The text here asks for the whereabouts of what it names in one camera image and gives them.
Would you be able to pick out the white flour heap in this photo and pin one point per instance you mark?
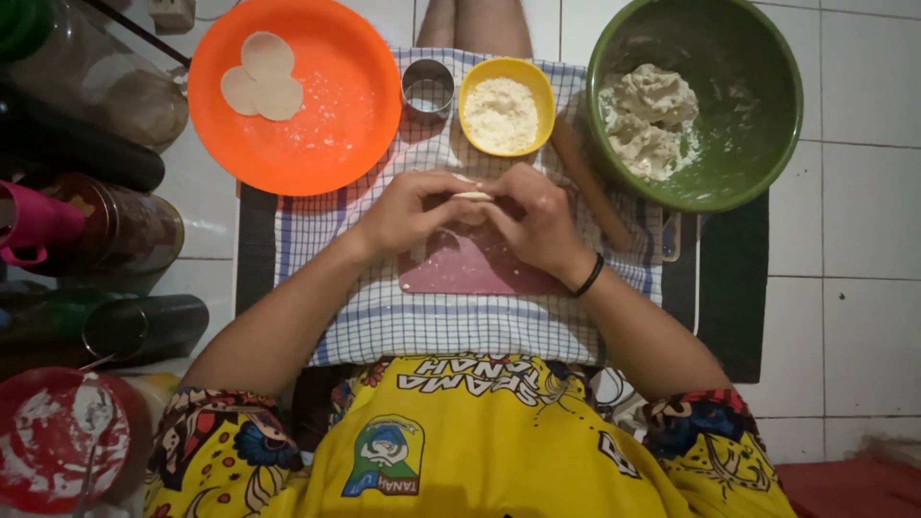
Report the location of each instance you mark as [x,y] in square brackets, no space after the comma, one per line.
[501,115]

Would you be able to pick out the person's left hand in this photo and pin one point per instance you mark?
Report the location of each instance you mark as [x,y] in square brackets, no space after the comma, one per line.
[403,212]

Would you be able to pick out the red floury bowl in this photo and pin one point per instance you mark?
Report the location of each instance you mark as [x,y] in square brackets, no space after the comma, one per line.
[50,446]

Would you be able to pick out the orange plastic plate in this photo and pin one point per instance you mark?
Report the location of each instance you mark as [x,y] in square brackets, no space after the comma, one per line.
[338,137]

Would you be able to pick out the red floor mat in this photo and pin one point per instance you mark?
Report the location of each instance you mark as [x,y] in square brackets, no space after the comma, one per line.
[856,493]

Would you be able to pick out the pink plastic cup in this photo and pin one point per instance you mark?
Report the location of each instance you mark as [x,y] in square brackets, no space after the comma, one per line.
[36,219]

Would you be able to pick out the thin black rod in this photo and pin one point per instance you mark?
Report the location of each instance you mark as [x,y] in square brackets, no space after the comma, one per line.
[140,32]

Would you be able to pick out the blue checked white cloth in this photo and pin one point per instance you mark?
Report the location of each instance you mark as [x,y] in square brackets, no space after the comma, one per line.
[446,324]

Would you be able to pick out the small pale dough piece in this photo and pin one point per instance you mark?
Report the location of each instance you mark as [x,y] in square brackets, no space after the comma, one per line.
[475,195]

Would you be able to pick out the black metal tumbler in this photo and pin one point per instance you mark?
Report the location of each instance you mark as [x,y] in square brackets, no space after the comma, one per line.
[158,324]

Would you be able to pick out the black bottle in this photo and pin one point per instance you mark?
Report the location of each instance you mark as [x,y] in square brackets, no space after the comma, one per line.
[79,155]

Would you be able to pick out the green plastic bowl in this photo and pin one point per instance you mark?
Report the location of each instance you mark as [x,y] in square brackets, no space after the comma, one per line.
[748,108]

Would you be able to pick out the brown glass jar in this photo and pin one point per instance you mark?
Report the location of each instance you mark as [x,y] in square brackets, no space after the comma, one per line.
[137,227]

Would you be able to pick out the large lump of dough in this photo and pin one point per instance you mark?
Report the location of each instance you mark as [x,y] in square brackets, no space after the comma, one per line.
[647,119]

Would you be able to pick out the clear plastic jar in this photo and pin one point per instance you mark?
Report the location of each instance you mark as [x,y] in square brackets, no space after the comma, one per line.
[108,79]

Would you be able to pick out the person's legs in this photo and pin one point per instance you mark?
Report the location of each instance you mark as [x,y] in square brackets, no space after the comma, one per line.
[475,25]

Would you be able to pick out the black wristband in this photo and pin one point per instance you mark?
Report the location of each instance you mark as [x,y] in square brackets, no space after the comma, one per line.
[591,275]

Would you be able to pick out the wooden rolling pin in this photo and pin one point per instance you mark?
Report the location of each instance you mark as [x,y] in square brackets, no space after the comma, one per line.
[586,180]

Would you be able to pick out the pink cutting board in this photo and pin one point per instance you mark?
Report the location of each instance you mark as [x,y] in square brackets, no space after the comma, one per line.
[468,270]

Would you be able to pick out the metal spoon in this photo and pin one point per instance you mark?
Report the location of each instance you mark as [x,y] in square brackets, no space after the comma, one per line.
[93,410]

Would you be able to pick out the white power socket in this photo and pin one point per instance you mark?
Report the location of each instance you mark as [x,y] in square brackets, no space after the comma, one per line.
[173,13]

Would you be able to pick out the person's right hand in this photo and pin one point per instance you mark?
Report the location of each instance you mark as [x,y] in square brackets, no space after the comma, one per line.
[543,223]

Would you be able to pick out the yellow plastic bowl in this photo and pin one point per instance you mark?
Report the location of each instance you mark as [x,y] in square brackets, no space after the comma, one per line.
[541,86]

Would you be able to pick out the green jar lid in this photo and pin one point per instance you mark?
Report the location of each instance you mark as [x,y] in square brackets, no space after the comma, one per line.
[20,25]

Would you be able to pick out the round flat dough disc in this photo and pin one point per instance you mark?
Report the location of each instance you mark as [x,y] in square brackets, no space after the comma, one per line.
[236,92]
[280,99]
[268,54]

